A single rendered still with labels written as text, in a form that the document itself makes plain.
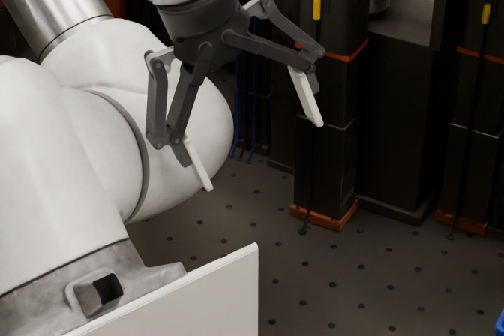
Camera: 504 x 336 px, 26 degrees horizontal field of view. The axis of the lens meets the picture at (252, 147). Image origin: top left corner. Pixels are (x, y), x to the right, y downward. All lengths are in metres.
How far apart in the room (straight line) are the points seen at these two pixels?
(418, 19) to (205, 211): 0.38
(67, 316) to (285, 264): 0.45
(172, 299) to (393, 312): 0.41
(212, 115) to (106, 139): 0.18
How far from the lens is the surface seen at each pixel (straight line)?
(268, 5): 1.07
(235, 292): 1.04
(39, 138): 1.04
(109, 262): 1.03
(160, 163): 1.14
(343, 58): 1.29
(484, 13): 1.28
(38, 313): 1.02
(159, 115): 1.07
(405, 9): 1.39
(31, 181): 1.02
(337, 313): 1.32
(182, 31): 1.03
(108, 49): 1.20
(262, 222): 1.45
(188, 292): 1.00
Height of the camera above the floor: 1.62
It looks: 36 degrees down
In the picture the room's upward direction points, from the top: straight up
